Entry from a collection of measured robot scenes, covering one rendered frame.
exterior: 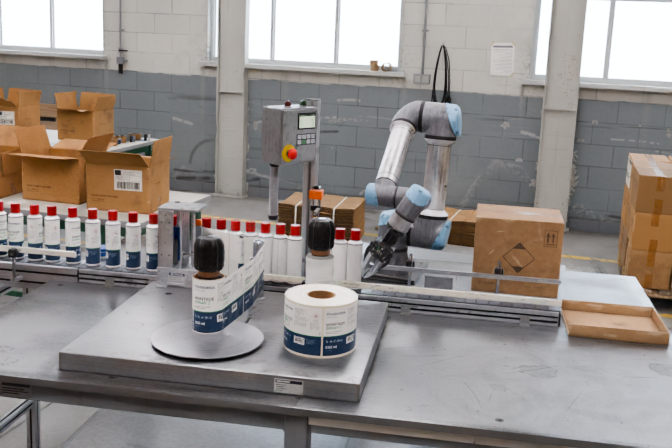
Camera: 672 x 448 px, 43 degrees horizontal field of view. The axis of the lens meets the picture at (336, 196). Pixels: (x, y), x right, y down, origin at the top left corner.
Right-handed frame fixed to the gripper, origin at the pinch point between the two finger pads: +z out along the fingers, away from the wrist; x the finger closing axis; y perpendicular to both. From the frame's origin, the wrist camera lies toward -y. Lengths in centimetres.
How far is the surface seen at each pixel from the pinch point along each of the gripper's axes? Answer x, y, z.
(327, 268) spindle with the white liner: -11.6, 31.5, -4.6
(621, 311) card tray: 79, -12, -35
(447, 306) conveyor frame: 27.9, 5.8, -8.1
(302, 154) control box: -40.1, -6.3, -21.0
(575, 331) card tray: 64, 13, -27
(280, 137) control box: -48, 1, -23
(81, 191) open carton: -141, -136, 91
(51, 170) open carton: -160, -136, 90
